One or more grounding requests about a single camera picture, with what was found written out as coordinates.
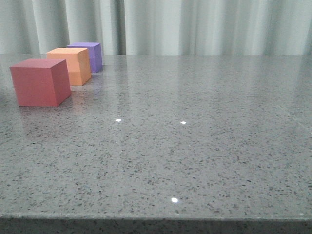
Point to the orange foam cube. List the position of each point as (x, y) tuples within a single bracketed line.
[(78, 63)]

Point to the pale green curtain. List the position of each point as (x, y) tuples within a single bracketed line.
[(159, 27)]

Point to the purple foam cube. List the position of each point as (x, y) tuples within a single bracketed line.
[(95, 54)]

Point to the red foam cube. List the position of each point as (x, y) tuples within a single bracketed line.
[(41, 82)]

